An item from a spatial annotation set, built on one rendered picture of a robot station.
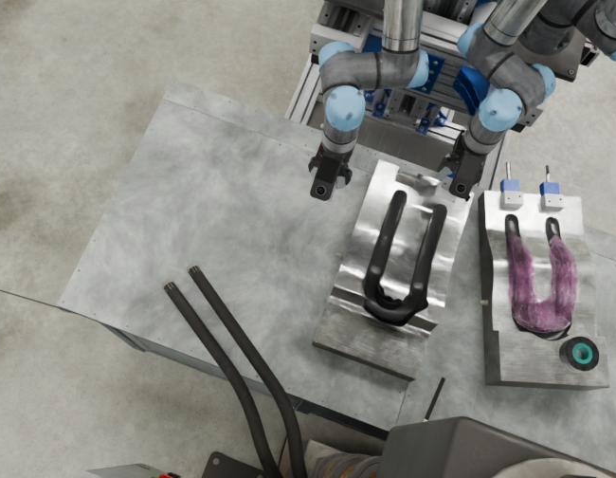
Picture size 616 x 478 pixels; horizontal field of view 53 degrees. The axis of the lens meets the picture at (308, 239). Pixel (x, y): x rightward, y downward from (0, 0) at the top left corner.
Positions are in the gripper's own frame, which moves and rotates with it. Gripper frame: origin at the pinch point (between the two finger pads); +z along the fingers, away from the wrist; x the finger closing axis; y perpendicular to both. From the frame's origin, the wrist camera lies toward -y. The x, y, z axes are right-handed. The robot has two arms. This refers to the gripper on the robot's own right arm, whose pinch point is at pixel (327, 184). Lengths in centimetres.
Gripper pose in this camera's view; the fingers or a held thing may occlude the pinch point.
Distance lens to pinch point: 152.9
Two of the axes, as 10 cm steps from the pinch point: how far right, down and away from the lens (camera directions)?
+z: -0.6, 3.2, 9.5
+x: -9.4, -3.4, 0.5
